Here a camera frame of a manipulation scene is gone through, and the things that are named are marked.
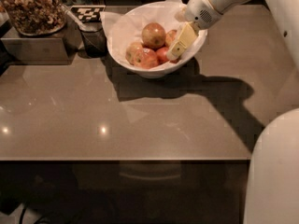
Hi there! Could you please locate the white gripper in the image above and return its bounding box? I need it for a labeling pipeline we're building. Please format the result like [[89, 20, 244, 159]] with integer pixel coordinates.
[[166, 0, 222, 61]]

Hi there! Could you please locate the red-yellow apple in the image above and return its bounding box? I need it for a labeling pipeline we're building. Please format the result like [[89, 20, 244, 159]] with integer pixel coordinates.
[[165, 30, 177, 47], [141, 22, 166, 49]]

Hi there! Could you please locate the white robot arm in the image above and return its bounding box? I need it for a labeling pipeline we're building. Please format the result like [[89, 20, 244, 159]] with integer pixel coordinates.
[[167, 0, 299, 224]]

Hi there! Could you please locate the red apple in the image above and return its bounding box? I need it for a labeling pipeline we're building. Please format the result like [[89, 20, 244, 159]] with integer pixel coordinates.
[[156, 47, 178, 64], [133, 48, 159, 69]]

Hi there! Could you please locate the front left red apple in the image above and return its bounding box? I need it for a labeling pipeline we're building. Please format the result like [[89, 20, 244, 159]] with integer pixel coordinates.
[[133, 48, 159, 69]]

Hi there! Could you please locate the white paper bowl liner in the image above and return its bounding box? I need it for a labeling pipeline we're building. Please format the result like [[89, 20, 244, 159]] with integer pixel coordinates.
[[99, 0, 207, 72]]

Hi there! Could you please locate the left yellowish apple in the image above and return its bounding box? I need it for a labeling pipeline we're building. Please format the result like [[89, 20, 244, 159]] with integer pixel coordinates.
[[125, 41, 143, 64]]

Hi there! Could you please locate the white ceramic bowl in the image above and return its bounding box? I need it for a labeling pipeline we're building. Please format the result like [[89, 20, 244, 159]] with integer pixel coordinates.
[[107, 1, 208, 79]]

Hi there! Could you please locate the dark glass cup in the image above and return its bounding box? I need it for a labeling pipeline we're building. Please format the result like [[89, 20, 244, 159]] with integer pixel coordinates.
[[78, 22, 107, 58]]

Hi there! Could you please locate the black white marker card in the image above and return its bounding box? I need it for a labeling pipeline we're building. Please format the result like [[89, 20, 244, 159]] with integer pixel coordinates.
[[71, 5, 106, 23]]

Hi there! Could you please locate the dark metal box stand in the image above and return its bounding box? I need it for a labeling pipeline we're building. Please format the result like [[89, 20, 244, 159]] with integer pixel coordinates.
[[1, 21, 82, 65]]

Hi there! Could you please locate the glass jar of granola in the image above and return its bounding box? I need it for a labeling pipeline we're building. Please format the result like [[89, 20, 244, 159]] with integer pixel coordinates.
[[1, 0, 66, 36]]

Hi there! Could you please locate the white scoop handle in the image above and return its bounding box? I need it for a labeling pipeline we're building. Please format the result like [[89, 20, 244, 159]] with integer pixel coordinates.
[[62, 5, 85, 31]]

